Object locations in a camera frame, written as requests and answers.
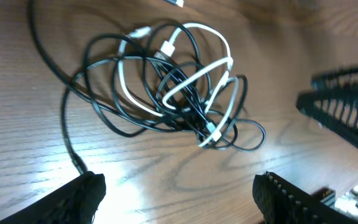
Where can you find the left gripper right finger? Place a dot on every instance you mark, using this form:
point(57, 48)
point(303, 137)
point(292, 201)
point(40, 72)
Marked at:
point(284, 203)

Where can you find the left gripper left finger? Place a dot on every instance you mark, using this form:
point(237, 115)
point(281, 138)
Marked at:
point(74, 203)

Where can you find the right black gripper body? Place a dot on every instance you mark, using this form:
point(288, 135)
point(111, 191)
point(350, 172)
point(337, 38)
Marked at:
point(346, 204)

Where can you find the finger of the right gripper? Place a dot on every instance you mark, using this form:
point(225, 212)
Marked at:
point(333, 101)

